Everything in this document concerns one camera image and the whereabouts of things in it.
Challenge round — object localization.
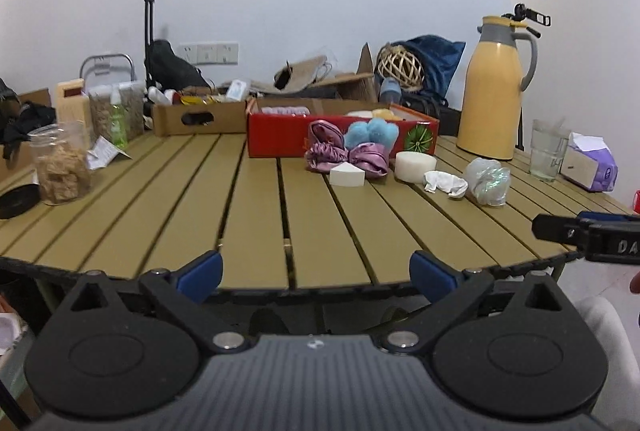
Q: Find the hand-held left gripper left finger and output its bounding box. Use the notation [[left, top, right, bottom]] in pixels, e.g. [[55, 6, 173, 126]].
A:
[[59, 250, 246, 353]]

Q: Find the iridescent bath pouf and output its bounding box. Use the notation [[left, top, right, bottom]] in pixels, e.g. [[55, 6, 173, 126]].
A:
[[463, 157, 512, 207]]

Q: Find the white wall socket panel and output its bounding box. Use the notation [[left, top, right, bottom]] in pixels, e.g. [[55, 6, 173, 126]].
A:
[[178, 41, 240, 64]]

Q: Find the white round sponge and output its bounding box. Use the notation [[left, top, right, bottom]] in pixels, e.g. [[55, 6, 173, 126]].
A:
[[394, 150, 437, 184]]

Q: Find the white card pack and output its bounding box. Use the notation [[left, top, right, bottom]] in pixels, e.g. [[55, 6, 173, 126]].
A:
[[225, 79, 249, 102]]

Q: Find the black folding trolley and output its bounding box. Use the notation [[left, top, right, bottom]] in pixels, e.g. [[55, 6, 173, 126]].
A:
[[137, 0, 214, 92]]

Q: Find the black bag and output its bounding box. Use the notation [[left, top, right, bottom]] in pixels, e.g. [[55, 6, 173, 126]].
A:
[[399, 90, 461, 137]]

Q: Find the clear plastic snack container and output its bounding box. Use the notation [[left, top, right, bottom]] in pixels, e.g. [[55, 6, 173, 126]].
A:
[[87, 80, 146, 142]]

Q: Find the flattened cardboard box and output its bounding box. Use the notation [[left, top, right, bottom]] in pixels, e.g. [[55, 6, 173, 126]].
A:
[[249, 41, 379, 104]]

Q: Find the yellow thermos jug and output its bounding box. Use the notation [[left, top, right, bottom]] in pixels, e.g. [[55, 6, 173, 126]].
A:
[[455, 15, 540, 161]]

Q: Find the red cardboard box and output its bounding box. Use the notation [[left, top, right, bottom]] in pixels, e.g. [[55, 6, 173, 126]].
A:
[[246, 98, 441, 158]]

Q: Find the beige box with red label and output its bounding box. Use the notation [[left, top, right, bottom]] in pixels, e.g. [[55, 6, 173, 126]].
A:
[[55, 79, 94, 138]]

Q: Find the glass jar of cubes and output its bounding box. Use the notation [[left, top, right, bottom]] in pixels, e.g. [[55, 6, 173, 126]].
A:
[[28, 120, 94, 206]]

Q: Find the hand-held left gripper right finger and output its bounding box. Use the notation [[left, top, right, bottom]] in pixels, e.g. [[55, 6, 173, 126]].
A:
[[382, 251, 576, 354]]

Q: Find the black cloth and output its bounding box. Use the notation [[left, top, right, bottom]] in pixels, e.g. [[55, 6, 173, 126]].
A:
[[0, 103, 57, 148]]

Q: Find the purple satin scrunchie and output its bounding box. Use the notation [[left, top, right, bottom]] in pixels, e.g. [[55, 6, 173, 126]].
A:
[[304, 120, 391, 180]]

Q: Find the black jar lid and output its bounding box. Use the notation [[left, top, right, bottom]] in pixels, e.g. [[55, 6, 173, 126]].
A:
[[0, 184, 42, 220]]

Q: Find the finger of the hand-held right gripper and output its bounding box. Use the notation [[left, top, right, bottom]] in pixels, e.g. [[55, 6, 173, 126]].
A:
[[576, 210, 636, 224], [531, 213, 590, 246]]

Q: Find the blue bottle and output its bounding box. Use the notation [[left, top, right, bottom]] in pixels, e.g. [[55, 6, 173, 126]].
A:
[[378, 77, 403, 106]]

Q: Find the purple tissue pack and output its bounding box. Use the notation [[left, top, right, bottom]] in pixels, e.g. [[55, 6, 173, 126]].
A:
[[559, 132, 619, 192]]

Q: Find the green spray bottle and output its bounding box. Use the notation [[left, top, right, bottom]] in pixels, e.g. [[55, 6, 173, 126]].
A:
[[108, 86, 129, 150]]

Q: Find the black tripod with camera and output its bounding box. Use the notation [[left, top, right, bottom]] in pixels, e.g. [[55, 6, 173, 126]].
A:
[[501, 3, 554, 40]]

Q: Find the brown cardboard tray box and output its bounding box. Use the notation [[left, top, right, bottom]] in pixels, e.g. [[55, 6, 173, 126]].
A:
[[151, 98, 249, 138]]

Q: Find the white wedge sponge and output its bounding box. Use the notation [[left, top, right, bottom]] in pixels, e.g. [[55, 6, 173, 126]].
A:
[[328, 162, 367, 188]]

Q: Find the person's leg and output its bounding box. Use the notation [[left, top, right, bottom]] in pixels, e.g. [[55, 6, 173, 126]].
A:
[[574, 295, 640, 418]]

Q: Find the blue fluffy pompom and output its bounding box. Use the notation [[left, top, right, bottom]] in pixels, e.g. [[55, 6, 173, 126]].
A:
[[343, 118, 401, 148]]

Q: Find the clear plastic bin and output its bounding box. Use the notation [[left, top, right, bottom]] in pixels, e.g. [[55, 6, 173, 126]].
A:
[[0, 305, 40, 414]]

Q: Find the wicker ball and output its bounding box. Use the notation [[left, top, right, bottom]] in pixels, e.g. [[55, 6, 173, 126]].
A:
[[375, 44, 426, 90]]

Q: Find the dark blue cloth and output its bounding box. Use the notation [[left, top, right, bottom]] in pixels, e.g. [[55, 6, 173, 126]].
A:
[[387, 35, 467, 100]]

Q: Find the lavender fuzzy headband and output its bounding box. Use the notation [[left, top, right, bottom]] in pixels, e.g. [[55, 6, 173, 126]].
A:
[[260, 105, 311, 117]]

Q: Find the clear glass cup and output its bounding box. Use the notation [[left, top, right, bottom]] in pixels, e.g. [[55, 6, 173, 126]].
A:
[[528, 118, 571, 182]]

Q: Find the white crumpled cloth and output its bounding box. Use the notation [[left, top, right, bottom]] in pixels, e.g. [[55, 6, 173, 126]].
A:
[[423, 169, 469, 198]]

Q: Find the brown paper bag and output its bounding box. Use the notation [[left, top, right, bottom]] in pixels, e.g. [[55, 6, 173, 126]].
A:
[[273, 55, 334, 92]]

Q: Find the white paper tag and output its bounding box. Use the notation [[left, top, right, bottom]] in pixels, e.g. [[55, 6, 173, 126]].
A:
[[87, 135, 134, 171]]

